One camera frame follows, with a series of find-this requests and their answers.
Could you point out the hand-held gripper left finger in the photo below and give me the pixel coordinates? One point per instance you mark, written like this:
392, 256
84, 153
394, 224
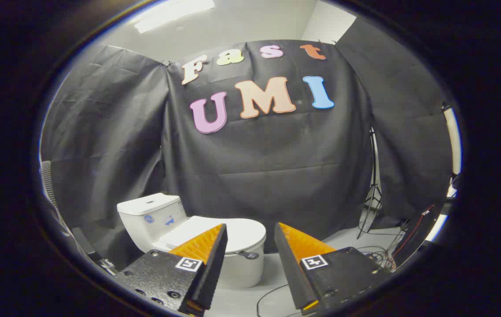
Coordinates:
211, 268

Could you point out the white studio light panel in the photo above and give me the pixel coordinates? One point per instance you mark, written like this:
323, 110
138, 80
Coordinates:
452, 141

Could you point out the black tripod light stand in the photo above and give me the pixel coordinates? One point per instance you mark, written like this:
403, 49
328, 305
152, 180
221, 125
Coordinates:
374, 189

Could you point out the white ceramic toilet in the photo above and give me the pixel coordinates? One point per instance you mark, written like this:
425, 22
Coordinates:
153, 220

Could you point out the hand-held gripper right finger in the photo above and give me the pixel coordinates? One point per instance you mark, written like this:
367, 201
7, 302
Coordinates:
290, 268

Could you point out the grey ribbed object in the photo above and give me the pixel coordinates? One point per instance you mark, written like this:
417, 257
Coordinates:
47, 180

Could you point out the black backdrop cloth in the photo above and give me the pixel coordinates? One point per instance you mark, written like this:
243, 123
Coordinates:
276, 167

